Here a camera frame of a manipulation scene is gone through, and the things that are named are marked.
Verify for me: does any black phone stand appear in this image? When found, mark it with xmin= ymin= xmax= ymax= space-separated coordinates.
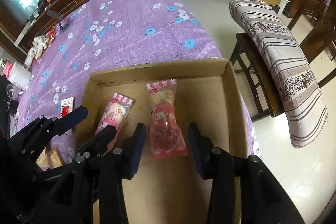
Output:
xmin=47 ymin=10 xmax=70 ymax=31

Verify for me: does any beige biscuit packet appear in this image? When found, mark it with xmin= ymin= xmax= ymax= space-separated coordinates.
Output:
xmin=50 ymin=149 xmax=64 ymax=168
xmin=36 ymin=149 xmax=52 ymax=170

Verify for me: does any white plastic jar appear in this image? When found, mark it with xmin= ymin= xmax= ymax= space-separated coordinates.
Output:
xmin=9 ymin=63 xmax=31 ymax=90

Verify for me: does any wooden counter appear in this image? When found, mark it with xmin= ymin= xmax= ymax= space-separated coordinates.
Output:
xmin=19 ymin=0 xmax=89 ymax=52

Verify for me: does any cardboard tray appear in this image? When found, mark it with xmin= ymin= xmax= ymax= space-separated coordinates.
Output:
xmin=76 ymin=58 xmax=247 ymax=223

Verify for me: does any purple floral tablecloth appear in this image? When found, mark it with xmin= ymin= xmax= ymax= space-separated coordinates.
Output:
xmin=14 ymin=0 xmax=263 ymax=172

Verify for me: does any pink striped snack packet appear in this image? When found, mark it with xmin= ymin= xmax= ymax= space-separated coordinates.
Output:
xmin=95 ymin=93 xmax=134 ymax=153

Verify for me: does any wooden chair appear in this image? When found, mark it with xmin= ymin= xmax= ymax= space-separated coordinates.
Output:
xmin=230 ymin=32 xmax=284 ymax=122

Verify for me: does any white red snack packet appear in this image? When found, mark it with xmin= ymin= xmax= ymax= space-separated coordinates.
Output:
xmin=60 ymin=97 xmax=75 ymax=118

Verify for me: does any pink cartoon snack packet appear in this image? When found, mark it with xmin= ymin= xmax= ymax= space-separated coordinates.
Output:
xmin=146 ymin=79 xmax=188 ymax=158

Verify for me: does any striped cushion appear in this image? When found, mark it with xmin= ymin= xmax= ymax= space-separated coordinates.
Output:
xmin=229 ymin=0 xmax=328 ymax=148

